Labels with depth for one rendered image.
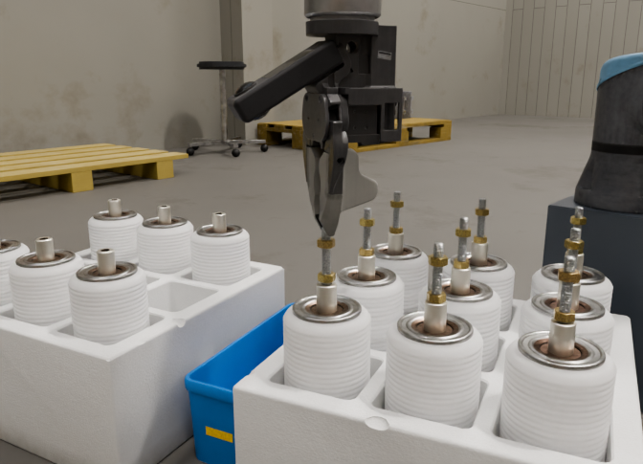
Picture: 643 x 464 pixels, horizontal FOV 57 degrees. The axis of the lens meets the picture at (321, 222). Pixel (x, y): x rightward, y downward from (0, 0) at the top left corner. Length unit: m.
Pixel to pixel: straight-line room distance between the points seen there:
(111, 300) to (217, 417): 0.20
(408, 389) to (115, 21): 3.75
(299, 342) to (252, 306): 0.34
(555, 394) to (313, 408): 0.23
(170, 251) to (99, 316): 0.27
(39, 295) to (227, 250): 0.27
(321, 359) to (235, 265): 0.37
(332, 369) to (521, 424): 0.19
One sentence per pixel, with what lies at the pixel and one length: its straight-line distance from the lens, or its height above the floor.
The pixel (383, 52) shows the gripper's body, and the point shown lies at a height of 0.52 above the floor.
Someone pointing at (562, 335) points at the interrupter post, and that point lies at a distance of 0.58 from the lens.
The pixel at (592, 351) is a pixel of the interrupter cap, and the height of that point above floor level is 0.25.
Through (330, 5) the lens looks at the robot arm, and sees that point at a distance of 0.57.
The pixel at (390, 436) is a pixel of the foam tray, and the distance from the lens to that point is 0.59.
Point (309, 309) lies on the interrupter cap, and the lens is 0.64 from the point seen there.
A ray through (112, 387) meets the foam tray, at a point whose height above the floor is 0.14.
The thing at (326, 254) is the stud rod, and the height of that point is 0.31.
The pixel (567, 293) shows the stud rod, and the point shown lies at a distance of 0.57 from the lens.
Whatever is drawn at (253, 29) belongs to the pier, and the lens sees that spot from 4.54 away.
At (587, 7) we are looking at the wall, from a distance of 8.21.
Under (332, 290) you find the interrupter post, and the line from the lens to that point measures 0.63.
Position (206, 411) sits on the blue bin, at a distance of 0.81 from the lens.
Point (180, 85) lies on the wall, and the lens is 4.41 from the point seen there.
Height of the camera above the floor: 0.50
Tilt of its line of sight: 14 degrees down
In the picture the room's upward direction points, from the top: straight up
